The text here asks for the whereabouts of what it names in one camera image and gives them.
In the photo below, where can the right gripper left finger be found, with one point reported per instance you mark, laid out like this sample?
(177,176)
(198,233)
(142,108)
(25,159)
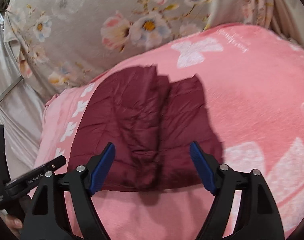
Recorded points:
(47,216)

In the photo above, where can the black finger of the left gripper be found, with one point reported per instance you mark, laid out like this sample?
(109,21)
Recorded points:
(54,164)

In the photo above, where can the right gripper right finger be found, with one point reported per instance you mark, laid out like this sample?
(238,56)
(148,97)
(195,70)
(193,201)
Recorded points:
(258,215)

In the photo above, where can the maroon quilted puffer jacket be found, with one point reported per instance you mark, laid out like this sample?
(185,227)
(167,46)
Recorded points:
(151,122)

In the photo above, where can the person's left hand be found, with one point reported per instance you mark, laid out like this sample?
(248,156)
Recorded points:
(14,224)

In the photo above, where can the silver grey curtain fabric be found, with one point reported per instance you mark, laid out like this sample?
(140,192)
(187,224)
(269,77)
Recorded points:
(20,114)

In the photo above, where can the grey floral bed sheet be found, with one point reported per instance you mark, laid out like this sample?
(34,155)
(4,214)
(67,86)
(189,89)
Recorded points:
(60,44)

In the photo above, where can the pink fleece blanket white prints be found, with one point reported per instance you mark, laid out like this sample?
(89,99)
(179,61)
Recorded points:
(238,90)

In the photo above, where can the beige curtain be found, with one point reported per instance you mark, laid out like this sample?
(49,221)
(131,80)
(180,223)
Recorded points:
(288,20)

